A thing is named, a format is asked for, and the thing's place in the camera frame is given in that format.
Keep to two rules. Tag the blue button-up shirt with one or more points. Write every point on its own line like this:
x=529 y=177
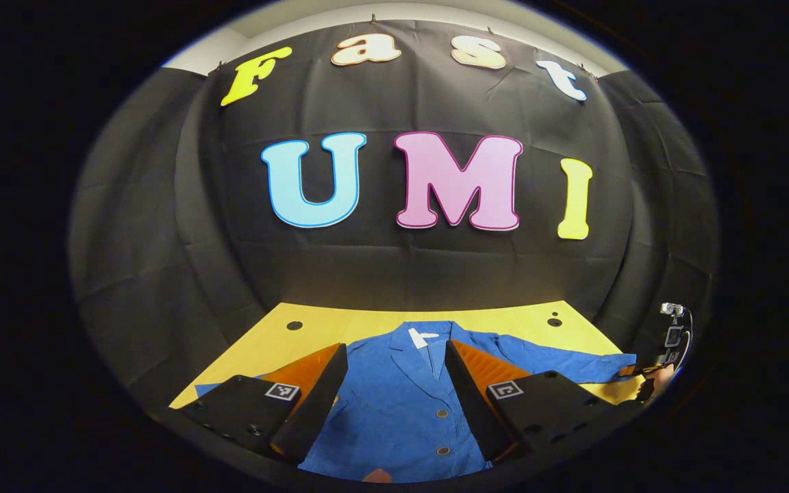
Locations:
x=394 y=411

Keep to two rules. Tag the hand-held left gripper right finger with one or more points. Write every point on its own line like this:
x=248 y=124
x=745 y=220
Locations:
x=470 y=404

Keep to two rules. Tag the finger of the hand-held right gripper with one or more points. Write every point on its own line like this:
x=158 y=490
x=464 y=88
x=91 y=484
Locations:
x=637 y=372

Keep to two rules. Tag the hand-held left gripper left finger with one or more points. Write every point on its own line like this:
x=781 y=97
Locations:
x=319 y=411

